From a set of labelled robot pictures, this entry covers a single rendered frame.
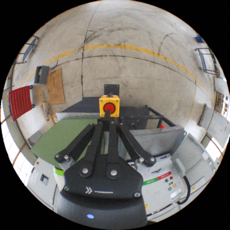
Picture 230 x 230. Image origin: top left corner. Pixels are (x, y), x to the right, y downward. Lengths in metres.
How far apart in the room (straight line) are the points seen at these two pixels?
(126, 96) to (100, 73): 0.59
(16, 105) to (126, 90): 2.58
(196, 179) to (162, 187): 0.51
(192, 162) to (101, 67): 1.80
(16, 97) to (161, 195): 2.77
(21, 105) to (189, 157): 3.21
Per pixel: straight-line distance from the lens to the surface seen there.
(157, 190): 0.70
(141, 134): 0.45
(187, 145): 1.04
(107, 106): 0.26
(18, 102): 2.32
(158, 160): 0.79
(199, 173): 1.05
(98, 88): 1.18
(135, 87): 1.22
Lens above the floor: 1.15
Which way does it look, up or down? 66 degrees down
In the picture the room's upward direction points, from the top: 172 degrees clockwise
